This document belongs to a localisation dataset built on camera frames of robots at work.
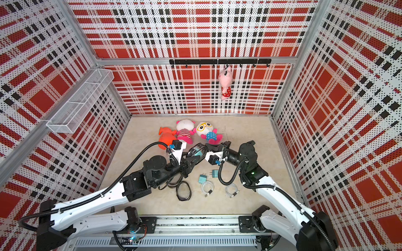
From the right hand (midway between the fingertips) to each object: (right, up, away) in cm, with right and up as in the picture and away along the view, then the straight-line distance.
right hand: (210, 141), depth 69 cm
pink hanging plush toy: (+9, +36, +21) cm, 43 cm away
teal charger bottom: (-4, -22, +18) cm, 29 cm away
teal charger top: (-4, -5, -5) cm, 8 cm away
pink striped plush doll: (-17, +5, +35) cm, 39 cm away
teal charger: (+3, -20, +19) cm, 28 cm away
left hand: (-5, -6, -3) cm, 8 cm away
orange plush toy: (-28, +1, +29) cm, 40 cm away
